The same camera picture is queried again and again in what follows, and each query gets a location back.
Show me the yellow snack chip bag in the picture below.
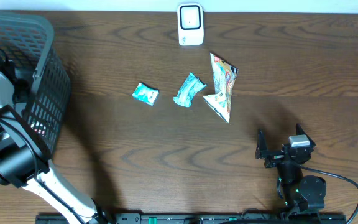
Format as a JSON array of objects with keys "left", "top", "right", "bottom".
[{"left": 203, "top": 53, "right": 238, "bottom": 123}]

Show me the white barcode scanner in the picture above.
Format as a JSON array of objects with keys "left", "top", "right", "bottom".
[{"left": 177, "top": 3, "right": 204, "bottom": 46}]

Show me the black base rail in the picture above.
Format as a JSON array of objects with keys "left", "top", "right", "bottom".
[{"left": 35, "top": 212, "right": 347, "bottom": 224}]

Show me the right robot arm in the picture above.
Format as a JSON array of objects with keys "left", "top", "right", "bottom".
[{"left": 255, "top": 124, "right": 326, "bottom": 220}]

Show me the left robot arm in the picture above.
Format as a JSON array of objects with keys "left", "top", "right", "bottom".
[{"left": 0, "top": 48, "right": 115, "bottom": 223}]

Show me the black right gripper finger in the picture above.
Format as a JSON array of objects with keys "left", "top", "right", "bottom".
[
  {"left": 255, "top": 129, "right": 269, "bottom": 159},
  {"left": 295, "top": 123, "right": 316, "bottom": 147}
]

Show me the teal small snack packet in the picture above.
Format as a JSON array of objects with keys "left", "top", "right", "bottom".
[{"left": 132, "top": 83, "right": 159, "bottom": 106}]

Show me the black plastic mesh basket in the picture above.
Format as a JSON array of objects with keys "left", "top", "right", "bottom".
[{"left": 0, "top": 9, "right": 71, "bottom": 187}]

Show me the teal long snack packet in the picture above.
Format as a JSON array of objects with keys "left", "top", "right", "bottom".
[{"left": 173, "top": 73, "right": 207, "bottom": 108}]

